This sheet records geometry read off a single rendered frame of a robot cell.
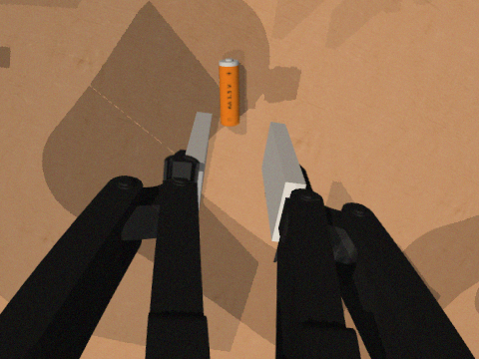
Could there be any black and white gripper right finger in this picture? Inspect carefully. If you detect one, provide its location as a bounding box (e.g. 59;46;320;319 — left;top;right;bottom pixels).
261;122;475;359

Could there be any orange aa battery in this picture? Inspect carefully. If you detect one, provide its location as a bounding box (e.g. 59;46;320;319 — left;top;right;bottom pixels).
219;58;240;127

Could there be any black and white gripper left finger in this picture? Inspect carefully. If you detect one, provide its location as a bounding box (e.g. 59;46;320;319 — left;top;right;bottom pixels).
0;112;212;359

